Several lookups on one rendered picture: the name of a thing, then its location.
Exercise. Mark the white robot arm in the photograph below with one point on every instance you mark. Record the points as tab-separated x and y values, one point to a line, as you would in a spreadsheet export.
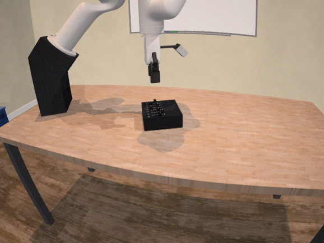
151	13

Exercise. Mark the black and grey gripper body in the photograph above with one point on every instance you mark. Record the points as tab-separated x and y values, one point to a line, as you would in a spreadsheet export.
151	44

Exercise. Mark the black lighting desk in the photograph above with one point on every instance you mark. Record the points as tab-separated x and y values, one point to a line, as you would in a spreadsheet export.
162	115

